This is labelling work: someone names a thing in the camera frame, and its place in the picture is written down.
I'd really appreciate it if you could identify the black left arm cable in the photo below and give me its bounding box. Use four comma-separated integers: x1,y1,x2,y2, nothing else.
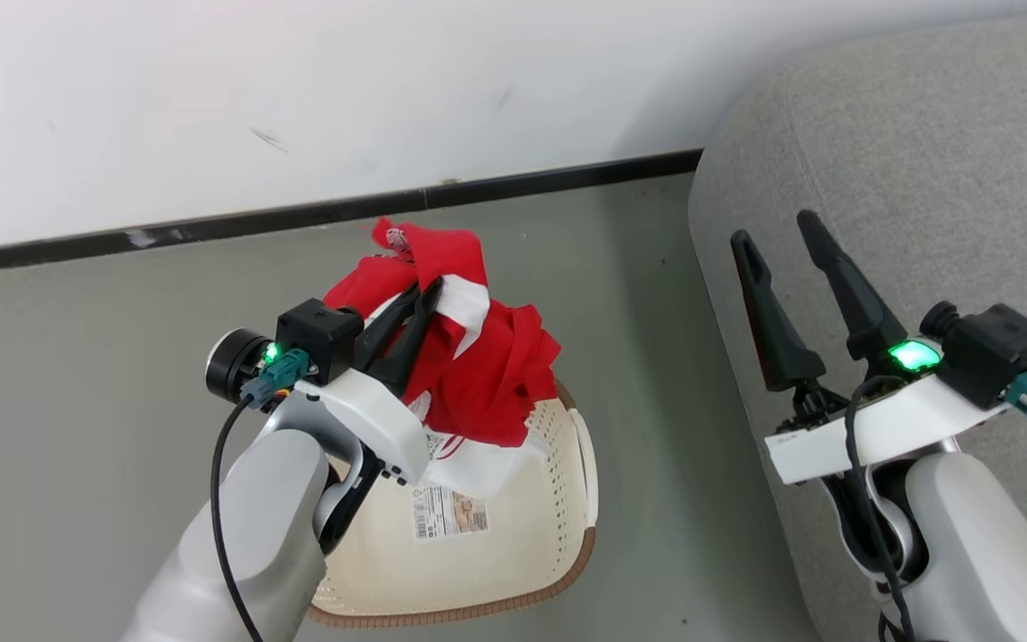
210,397,265,642

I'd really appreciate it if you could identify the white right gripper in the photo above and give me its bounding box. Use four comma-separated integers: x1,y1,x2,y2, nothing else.
730,210,1009,487

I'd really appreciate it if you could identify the grey fabric sofa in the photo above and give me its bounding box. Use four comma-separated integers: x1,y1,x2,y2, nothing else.
688,9,1027,642

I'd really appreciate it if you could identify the teal left cable connector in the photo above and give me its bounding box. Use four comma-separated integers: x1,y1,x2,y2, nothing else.
242,348,311,407

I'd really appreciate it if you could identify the printed barcode label sticker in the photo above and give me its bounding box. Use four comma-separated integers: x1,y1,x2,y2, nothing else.
413,486,489,540

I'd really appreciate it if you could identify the red white striped garment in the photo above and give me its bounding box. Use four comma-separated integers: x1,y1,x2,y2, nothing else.
322,217,550,500

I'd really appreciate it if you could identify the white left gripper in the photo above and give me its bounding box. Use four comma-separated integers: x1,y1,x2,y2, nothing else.
295,278,443,484

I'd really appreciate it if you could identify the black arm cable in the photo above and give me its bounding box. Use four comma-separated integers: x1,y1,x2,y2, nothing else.
210,397,265,642
843,374,917,642

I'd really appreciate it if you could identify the black wall baseboard strip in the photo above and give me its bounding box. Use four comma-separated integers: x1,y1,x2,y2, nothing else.
0,149,703,277

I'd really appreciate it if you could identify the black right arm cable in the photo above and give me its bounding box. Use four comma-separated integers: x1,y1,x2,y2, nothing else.
843,374,917,642

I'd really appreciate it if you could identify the cream perforated laundry basket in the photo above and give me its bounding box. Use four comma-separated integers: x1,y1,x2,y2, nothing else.
308,379,599,628

